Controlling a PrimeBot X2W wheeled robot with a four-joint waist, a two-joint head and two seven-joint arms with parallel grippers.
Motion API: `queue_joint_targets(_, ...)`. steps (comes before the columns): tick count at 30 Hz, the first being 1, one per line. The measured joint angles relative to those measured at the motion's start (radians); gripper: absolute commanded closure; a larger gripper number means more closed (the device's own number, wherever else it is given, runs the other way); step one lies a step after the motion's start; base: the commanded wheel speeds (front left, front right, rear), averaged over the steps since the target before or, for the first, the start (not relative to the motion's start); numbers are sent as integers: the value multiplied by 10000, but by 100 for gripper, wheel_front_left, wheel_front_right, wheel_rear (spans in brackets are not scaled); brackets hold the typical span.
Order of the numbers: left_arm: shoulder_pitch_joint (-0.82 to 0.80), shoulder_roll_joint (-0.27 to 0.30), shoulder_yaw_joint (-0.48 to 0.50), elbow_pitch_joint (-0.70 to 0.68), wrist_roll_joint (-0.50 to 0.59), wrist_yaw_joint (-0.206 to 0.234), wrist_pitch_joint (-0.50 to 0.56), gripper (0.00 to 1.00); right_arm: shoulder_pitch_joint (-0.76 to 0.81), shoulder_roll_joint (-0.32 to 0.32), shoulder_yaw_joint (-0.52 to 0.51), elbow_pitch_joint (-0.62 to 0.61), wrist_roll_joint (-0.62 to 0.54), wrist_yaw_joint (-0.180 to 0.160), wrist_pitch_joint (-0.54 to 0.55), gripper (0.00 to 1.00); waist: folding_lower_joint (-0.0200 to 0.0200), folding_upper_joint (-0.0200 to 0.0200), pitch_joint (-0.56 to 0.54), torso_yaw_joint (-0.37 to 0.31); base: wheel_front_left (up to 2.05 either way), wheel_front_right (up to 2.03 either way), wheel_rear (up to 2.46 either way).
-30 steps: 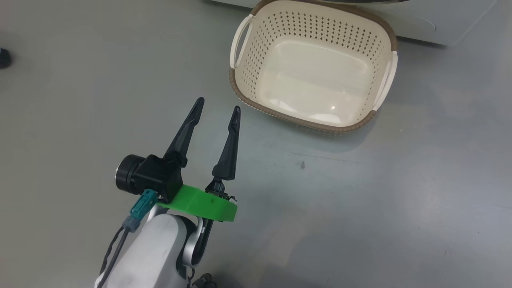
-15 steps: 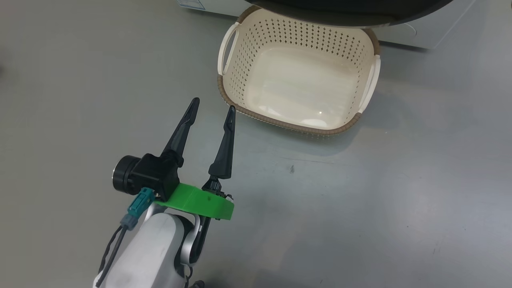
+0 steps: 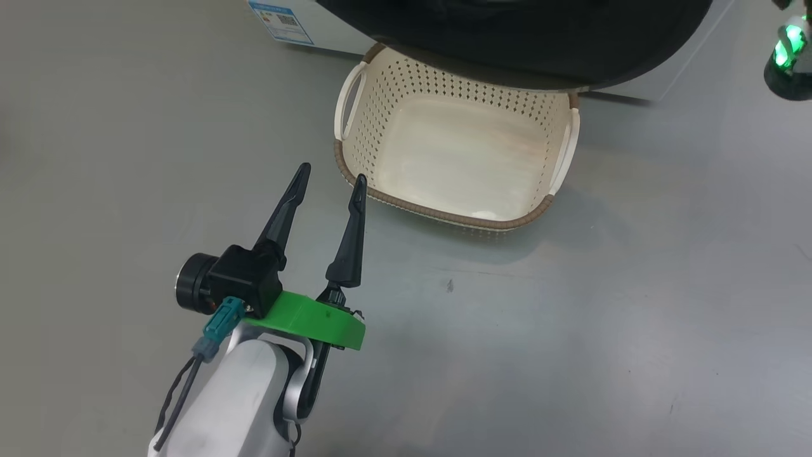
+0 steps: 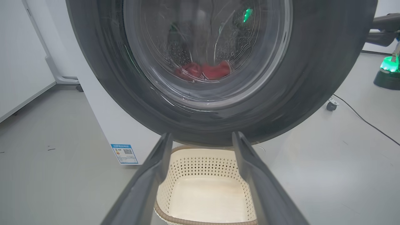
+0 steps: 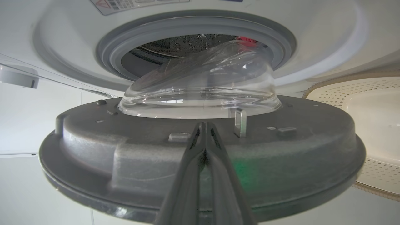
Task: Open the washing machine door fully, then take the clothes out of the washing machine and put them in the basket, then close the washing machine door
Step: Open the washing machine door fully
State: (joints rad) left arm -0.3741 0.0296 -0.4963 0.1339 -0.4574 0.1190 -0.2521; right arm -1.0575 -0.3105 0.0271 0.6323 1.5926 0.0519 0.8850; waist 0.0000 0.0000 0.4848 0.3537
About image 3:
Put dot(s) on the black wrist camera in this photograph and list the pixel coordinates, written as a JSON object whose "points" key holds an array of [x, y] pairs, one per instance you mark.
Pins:
{"points": [[244, 276], [786, 76]]}

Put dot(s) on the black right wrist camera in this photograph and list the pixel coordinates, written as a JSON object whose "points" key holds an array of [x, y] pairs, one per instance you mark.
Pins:
{"points": [[786, 76]]}

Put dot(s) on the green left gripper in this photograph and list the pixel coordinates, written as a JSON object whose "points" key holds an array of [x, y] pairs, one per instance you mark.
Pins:
{"points": [[304, 317]]}

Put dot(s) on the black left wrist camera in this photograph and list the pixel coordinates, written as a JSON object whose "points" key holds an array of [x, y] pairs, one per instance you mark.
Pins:
{"points": [[244, 276]]}

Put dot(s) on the white washing machine body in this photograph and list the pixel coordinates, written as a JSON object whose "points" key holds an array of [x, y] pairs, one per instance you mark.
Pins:
{"points": [[346, 28]]}

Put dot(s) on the black glass washing machine door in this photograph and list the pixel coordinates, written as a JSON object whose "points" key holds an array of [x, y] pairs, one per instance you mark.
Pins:
{"points": [[507, 38]]}

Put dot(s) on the cream perforated laundry basket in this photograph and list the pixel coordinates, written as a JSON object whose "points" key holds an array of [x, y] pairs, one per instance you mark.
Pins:
{"points": [[457, 158]]}

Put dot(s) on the blue white energy label sticker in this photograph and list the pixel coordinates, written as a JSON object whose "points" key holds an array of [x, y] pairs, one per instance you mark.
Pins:
{"points": [[282, 19]]}

